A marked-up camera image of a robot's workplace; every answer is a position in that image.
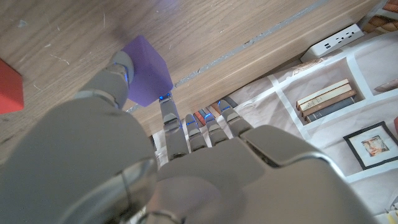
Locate red magnetic cube block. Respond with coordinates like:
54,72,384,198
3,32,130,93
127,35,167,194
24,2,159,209
0,58,25,115

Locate white power strip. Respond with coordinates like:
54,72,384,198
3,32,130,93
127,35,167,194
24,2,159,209
300,24,365,64

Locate purple magnetic cube block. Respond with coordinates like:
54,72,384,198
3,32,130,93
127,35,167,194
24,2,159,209
121,34,174,108

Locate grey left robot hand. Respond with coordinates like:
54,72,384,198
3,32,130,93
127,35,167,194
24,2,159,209
0,50,379,224

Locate printed bookshelf backdrop cloth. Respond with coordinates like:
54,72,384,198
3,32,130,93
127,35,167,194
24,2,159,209
152,0,398,224

